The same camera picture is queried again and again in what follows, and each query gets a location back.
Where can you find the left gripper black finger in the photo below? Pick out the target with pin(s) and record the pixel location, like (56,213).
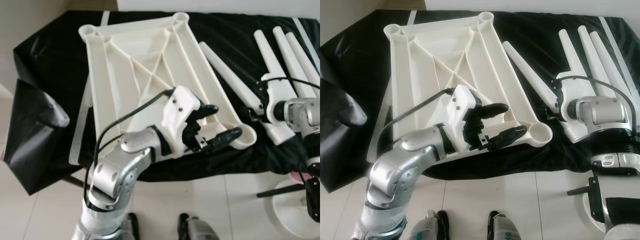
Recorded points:
(492,109)
(225,136)
(205,108)
(510,135)

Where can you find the white plastic table leg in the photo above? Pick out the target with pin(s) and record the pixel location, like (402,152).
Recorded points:
(290,60)
(595,60)
(570,52)
(227,75)
(305,57)
(610,62)
(265,55)
(530,75)

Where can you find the black metal stand leg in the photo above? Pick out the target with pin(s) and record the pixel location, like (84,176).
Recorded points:
(577,191)
(75,181)
(275,191)

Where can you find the pink cloth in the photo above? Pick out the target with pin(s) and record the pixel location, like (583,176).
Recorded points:
(297,177)

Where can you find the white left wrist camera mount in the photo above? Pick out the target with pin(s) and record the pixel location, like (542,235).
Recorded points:
(180,115)
(462,112)

